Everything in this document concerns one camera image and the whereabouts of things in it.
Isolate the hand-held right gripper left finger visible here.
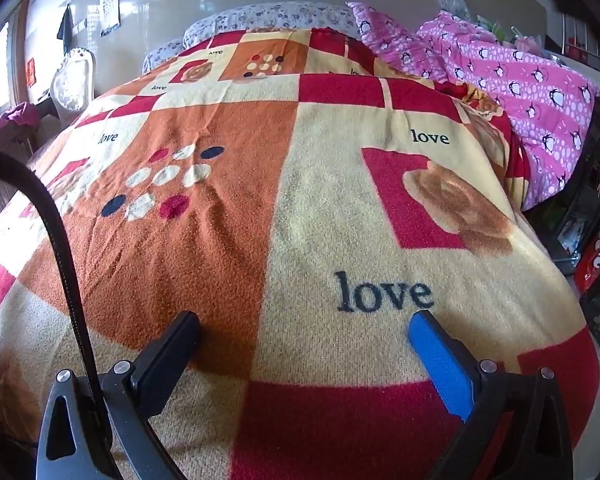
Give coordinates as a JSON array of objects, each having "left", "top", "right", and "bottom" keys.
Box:
[{"left": 35, "top": 311, "right": 201, "bottom": 480}]

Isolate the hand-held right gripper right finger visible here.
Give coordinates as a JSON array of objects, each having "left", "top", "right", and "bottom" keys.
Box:
[{"left": 409, "top": 310, "right": 576, "bottom": 480}]

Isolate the printed checkered blanket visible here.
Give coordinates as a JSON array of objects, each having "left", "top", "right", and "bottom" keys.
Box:
[{"left": 0, "top": 27, "right": 598, "bottom": 480}]

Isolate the pink penguin print quilt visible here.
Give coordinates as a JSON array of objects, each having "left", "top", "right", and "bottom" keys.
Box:
[{"left": 347, "top": 1, "right": 599, "bottom": 212}]

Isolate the magenta cloth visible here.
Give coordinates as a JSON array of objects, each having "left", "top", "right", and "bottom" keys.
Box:
[{"left": 0, "top": 102, "right": 44, "bottom": 147}]

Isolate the small floral pillow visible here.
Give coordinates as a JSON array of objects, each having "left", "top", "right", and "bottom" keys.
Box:
[{"left": 141, "top": 39, "right": 192, "bottom": 77}]

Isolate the dark hanging garment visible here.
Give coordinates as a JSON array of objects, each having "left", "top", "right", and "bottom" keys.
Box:
[{"left": 56, "top": 4, "right": 76, "bottom": 57}]

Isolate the metal stair railing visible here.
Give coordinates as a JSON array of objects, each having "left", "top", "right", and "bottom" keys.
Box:
[{"left": 561, "top": 12, "right": 600, "bottom": 64}]

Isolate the large floral pillow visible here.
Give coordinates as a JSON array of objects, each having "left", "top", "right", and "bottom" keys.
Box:
[{"left": 182, "top": 2, "right": 362, "bottom": 52}]

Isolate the clear plastic bag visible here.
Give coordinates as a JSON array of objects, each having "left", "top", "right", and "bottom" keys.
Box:
[{"left": 437, "top": 0, "right": 474, "bottom": 24}]

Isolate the black braided cable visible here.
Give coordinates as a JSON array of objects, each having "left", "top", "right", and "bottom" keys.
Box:
[{"left": 0, "top": 147, "right": 108, "bottom": 403}]

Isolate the eye chart wall poster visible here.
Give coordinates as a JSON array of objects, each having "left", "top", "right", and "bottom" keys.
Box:
[{"left": 101, "top": 0, "right": 124, "bottom": 37}]

